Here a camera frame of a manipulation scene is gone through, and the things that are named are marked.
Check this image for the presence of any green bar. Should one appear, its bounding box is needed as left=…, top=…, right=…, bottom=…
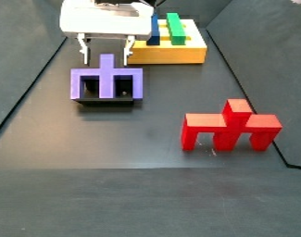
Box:
left=167, top=13, right=187, bottom=45

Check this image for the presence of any black angle fixture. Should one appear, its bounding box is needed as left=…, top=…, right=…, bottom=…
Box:
left=76, top=75, right=135, bottom=106

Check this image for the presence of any purple comb-shaped block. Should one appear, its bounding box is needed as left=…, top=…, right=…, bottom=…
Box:
left=72, top=54, right=143, bottom=100

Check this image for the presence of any blue bar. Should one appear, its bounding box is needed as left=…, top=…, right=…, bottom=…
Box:
left=147, top=14, right=160, bottom=45

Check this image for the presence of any red comb-shaped block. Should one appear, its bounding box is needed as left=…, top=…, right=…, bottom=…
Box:
left=181, top=99, right=283, bottom=151

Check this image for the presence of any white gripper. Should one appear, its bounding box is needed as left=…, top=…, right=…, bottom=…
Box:
left=60, top=0, right=155, bottom=66

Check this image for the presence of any yellow slotted board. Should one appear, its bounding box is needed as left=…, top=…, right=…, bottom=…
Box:
left=128, top=19, right=208, bottom=65

